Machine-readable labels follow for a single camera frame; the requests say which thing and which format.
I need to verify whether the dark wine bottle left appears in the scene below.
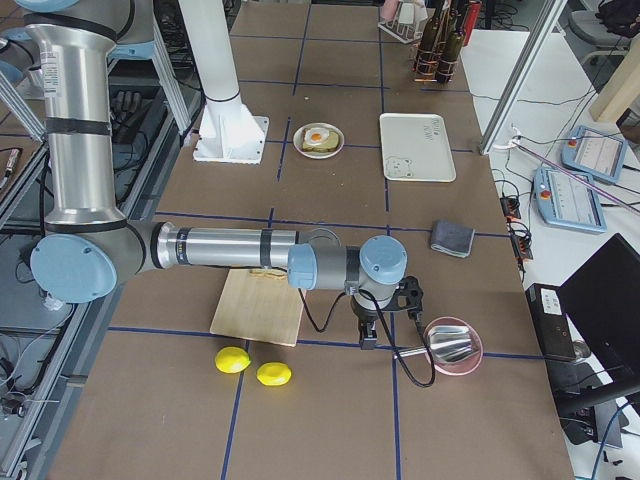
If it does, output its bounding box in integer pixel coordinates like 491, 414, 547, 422
414, 0, 450, 75

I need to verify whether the copper wire bottle rack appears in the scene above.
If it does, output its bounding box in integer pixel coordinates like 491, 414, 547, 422
411, 42, 458, 84

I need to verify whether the pink bowl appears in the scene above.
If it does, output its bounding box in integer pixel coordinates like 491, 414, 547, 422
424, 317, 484, 376

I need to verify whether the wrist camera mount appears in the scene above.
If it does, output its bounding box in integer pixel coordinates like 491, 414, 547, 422
387, 276, 424, 322

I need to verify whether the fried egg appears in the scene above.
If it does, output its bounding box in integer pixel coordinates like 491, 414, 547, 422
303, 127, 330, 146

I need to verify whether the dark wine bottle right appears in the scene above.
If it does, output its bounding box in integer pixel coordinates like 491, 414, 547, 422
435, 1, 482, 84

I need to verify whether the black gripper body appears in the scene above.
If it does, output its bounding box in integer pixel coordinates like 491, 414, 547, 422
351, 294, 396, 330

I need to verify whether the yellow lemon left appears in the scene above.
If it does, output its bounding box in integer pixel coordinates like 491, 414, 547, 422
214, 346, 251, 374

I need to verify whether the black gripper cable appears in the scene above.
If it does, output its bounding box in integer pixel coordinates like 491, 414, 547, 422
298, 287, 437, 389

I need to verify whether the yellow lemon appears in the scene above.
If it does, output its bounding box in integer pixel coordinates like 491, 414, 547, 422
256, 362, 292, 387
214, 346, 251, 374

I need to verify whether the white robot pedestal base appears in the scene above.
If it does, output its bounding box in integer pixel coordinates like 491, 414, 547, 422
179, 0, 269, 164

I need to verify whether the yellow lemon right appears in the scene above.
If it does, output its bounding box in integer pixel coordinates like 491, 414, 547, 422
256, 362, 292, 387

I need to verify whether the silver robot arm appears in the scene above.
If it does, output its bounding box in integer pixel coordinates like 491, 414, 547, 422
23, 1, 408, 349

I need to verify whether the wooden cutting board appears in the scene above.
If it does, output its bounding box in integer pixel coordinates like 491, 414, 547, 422
210, 269, 303, 347

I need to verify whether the aluminium frame post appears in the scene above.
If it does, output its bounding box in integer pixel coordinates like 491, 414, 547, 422
479, 0, 567, 155

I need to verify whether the bread slice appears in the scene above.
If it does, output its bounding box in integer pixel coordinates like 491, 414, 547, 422
249, 268, 287, 280
302, 130, 341, 153

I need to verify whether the dark wine bottle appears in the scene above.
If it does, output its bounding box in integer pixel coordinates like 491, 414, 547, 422
414, 0, 450, 75
435, 1, 482, 84

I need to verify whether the white bear tray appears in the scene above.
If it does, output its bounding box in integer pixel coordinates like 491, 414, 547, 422
379, 113, 456, 183

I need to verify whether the blue teach pendant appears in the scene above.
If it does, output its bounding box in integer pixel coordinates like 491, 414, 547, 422
534, 166, 607, 234
561, 125, 628, 184

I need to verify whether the blue teach pendant far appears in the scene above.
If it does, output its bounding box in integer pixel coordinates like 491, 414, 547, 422
561, 125, 628, 184

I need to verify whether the bread slice under egg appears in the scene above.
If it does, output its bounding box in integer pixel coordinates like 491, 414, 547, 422
302, 130, 341, 153

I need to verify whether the grey folded cloth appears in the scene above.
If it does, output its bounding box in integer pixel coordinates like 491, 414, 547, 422
430, 219, 476, 258

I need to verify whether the blue teach pendant near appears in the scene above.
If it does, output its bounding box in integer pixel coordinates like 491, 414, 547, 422
534, 166, 607, 234

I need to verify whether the metal scoop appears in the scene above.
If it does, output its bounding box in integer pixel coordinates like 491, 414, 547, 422
397, 325, 479, 364

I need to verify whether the black laptop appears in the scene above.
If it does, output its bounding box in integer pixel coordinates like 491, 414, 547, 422
556, 233, 639, 416

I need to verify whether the white round plate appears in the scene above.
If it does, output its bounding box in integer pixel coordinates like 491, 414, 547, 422
293, 123, 345, 160

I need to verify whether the black box device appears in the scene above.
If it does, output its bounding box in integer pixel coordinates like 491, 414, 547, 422
525, 283, 575, 362

